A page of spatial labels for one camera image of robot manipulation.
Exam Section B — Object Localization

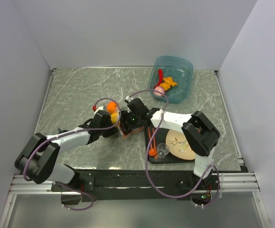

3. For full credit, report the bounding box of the teal transparent plastic bin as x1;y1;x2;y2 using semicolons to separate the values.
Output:
148;56;193;104

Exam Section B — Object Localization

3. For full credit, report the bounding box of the red fake chili pepper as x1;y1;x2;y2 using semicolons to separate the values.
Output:
153;68;163;89

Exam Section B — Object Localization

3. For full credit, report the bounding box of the black plastic tray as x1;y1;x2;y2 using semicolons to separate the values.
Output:
148;128;195;164

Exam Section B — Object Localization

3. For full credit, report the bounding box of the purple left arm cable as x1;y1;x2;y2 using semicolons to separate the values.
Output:
22;97;123;212

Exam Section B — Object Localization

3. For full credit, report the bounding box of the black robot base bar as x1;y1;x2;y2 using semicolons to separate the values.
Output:
50;170;220;202

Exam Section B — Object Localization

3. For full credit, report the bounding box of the purple fake onion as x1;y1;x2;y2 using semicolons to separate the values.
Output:
153;85;165;97

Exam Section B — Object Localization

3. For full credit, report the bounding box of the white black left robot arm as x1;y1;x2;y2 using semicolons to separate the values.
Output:
14;110;117;191

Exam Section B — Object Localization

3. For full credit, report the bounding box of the small clear glass cup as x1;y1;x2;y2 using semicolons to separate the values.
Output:
156;143;170;159

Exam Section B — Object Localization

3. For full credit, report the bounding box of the orange plastic spoon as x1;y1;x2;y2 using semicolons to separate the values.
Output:
148;148;157;157

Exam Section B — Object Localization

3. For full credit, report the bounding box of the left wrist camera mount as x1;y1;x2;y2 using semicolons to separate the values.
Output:
93;105;106;114

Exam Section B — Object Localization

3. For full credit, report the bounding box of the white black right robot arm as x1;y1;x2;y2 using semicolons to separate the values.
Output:
120;98;220;189

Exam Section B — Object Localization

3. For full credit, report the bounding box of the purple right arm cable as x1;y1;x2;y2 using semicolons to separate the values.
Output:
126;89;221;209

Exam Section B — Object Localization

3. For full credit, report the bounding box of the beige bird pattern plate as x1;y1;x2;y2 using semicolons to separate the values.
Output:
165;130;195;161

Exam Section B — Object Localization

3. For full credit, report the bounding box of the orange fake fruit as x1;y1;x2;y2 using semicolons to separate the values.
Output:
106;102;118;114

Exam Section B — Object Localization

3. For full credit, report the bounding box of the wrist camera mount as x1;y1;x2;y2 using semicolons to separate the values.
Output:
124;96;133;103
93;105;106;114

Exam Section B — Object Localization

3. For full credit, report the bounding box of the tan fake ginger root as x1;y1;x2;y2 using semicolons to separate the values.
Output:
159;76;177;91

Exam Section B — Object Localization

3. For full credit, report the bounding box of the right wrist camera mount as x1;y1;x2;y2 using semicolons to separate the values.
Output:
124;96;133;103

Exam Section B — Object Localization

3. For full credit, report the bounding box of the clear zip top bag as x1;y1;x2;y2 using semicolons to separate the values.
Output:
116;108;143;138

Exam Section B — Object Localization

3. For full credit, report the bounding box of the yellow fake bell pepper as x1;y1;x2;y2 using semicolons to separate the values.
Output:
110;112;119;124

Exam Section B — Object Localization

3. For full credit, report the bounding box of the aluminium frame rail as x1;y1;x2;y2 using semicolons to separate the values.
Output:
219;172;260;192

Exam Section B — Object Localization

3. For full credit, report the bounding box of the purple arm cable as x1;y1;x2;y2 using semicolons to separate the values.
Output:
22;97;123;212
126;89;221;209

